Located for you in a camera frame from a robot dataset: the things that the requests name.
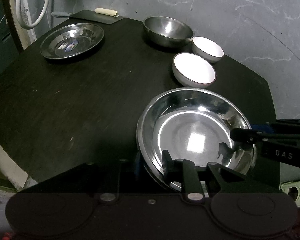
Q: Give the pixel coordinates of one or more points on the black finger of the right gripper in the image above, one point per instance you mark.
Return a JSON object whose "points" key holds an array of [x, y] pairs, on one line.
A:
{"points": [[278, 133]]}

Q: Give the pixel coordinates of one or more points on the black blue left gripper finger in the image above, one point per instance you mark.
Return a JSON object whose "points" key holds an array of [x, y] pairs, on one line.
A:
{"points": [[217, 178]]}

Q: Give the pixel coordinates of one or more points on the large steel plate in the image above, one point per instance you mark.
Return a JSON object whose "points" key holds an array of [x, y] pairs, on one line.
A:
{"points": [[192, 124]]}

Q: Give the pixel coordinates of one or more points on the white ceramic bowl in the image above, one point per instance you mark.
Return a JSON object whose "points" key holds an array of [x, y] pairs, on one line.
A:
{"points": [[192, 70], [207, 49]]}

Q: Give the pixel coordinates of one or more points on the steel bowl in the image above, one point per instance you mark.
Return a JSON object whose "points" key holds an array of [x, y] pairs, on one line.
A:
{"points": [[167, 32]]}

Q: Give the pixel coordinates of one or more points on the small steel plate far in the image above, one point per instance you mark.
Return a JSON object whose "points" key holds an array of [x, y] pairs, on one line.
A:
{"points": [[71, 40]]}

